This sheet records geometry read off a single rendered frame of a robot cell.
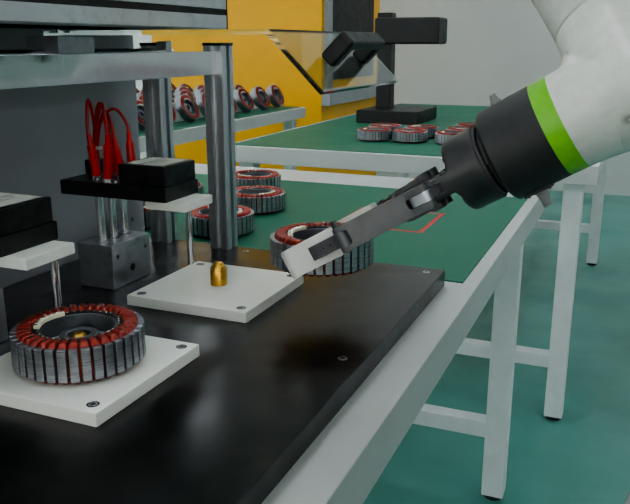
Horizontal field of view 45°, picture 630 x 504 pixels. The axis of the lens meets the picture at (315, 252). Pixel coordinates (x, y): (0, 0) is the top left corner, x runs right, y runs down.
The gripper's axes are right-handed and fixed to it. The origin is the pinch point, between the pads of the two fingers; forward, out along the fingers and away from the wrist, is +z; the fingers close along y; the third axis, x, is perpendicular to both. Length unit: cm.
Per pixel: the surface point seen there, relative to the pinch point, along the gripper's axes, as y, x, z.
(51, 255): -24.3, 10.7, 11.6
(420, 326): 4.3, -13.1, -3.7
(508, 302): 89, -33, 10
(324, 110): 328, 55, 121
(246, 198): 46, 12, 32
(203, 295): -4.4, 1.2, 14.0
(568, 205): 136, -25, -3
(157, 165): -2.7, 16.4, 12.4
